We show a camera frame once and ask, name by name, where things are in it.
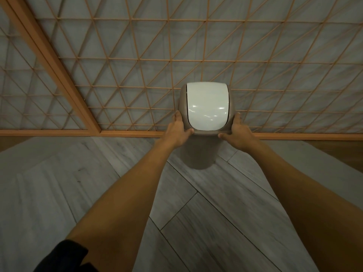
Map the person's left hand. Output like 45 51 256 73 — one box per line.
161 110 195 149

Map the person's right hand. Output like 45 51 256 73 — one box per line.
218 112 257 151

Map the beige bin with white lid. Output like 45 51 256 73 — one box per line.
178 82 236 170

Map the person's right forearm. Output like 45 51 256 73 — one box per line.
240 139 363 272

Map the person's left forearm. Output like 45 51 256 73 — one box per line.
66 140 180 272

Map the wooden lattice screen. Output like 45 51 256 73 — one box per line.
0 0 363 141

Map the black sleeve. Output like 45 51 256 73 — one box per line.
34 239 99 272

